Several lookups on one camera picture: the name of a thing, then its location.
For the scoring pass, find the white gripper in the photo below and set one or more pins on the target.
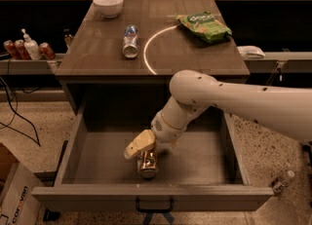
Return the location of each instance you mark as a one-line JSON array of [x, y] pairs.
[[163, 130]]

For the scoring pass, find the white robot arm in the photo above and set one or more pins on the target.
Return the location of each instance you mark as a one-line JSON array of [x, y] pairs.
[[284, 110]]

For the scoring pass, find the open grey top drawer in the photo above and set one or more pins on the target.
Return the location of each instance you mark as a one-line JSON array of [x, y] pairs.
[[201, 172]]

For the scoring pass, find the grey cabinet counter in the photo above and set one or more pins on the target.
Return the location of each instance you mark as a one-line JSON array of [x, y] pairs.
[[164, 47]]

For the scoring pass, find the red can right of bottle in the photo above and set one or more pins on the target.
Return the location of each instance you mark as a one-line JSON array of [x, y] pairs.
[[47, 51]]

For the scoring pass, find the red can far left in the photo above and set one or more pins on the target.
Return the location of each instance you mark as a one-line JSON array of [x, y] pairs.
[[9, 46]]

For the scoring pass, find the green chip bag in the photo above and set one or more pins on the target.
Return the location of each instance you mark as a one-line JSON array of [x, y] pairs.
[[205, 26]]

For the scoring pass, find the dark small bottle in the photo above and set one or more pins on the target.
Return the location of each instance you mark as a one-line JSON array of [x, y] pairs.
[[67, 37]]

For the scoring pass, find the white folded cloth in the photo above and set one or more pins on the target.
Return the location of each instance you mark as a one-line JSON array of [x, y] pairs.
[[251, 52]]

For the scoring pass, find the clear plastic water bottle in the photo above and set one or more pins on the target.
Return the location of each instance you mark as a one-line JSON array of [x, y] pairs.
[[282, 181]]

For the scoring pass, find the white bowl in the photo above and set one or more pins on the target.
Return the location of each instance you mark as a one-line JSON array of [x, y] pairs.
[[109, 8]]

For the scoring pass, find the white cardboard box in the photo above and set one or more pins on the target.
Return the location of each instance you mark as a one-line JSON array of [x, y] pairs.
[[17, 205]]

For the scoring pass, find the white soap pump bottle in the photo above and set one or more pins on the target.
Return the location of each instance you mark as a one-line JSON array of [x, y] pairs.
[[31, 46]]

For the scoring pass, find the grey side shelf right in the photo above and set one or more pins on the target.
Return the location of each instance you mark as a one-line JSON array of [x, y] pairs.
[[285, 62]]

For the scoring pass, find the grey side shelf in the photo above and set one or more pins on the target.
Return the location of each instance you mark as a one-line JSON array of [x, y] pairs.
[[285, 62], [30, 67]]

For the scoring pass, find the grey side shelf left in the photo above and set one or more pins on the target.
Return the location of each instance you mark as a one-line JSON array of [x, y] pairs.
[[30, 67]]

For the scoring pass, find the black drawer handle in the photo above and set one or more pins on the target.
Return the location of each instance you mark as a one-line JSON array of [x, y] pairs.
[[154, 206]]

